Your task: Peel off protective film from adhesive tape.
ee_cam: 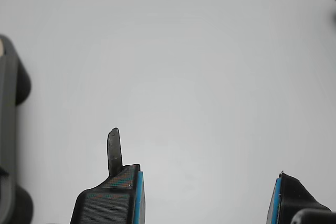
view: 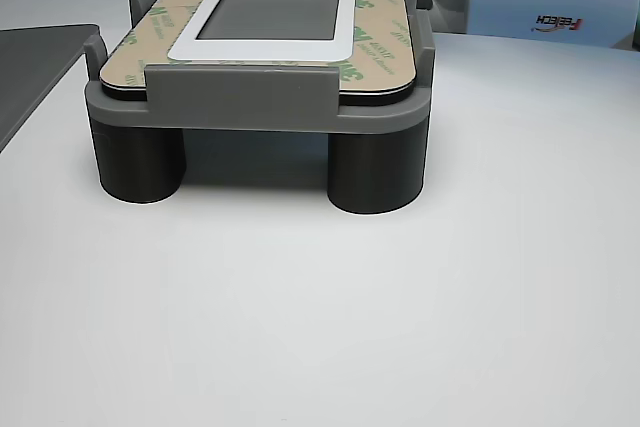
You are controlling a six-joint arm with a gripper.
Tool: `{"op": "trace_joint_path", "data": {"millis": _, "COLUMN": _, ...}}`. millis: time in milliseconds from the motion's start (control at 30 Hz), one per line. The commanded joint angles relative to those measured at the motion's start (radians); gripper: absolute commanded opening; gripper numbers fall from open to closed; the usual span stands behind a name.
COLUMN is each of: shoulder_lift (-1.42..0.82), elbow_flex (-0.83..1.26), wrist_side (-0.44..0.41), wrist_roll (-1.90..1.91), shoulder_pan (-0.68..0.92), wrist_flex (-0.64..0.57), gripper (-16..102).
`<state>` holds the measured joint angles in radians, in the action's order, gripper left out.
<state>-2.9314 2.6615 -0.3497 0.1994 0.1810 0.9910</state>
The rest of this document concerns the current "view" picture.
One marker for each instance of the device with adhesive backing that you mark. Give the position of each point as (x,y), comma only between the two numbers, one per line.
(380,32)

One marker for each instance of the grey fixture stand with legs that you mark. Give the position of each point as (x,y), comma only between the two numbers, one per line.
(240,92)

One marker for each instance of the white panel with grey screen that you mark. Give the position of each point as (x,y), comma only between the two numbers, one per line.
(270,49)

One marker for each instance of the white cardboard box red logo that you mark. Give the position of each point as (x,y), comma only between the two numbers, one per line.
(500,12)

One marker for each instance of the dark grey flat tray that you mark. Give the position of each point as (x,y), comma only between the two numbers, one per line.
(35,72)

